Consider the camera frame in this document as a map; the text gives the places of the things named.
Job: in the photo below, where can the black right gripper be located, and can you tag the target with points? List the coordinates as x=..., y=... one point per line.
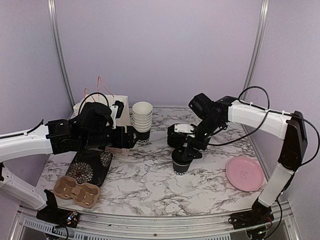
x=202, y=145

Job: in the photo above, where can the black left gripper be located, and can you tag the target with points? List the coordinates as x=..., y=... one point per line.
x=129, y=142

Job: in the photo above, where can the black coffee cup lid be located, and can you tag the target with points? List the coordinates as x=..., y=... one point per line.
x=176, y=155

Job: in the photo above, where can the black takeout coffee cup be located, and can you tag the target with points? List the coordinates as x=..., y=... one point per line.
x=179, y=168

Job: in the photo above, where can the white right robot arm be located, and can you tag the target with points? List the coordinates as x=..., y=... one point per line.
x=214, y=115

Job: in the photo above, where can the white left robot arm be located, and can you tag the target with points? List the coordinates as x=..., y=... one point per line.
x=94, y=127

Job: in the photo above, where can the white paper takeout bag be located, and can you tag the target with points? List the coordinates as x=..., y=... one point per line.
x=123, y=121

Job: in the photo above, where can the stack of black lids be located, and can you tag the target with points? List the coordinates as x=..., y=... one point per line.
x=175, y=139

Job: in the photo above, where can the stack of paper cups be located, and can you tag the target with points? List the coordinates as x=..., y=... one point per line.
x=142, y=113

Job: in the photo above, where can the black floral tray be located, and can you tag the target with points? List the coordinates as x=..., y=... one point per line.
x=90, y=166

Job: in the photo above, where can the pink plastic plate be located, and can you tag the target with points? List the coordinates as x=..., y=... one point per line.
x=245, y=174

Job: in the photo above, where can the brown cardboard cup carrier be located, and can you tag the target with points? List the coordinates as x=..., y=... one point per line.
x=85, y=194

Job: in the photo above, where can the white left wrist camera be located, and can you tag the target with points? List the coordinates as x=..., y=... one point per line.
x=116, y=112

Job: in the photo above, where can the aluminium table edge rail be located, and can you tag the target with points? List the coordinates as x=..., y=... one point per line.
x=100, y=226

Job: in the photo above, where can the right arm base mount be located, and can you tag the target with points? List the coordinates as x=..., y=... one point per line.
x=258, y=214

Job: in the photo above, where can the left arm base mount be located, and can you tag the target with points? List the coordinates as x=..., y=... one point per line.
x=52, y=214

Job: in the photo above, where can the left aluminium frame post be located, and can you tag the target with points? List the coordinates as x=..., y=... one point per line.
x=59, y=51

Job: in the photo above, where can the aluminium frame post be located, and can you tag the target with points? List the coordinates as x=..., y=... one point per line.
x=260, y=25
x=59, y=51

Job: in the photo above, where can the right aluminium frame post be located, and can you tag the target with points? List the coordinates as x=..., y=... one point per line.
x=260, y=25

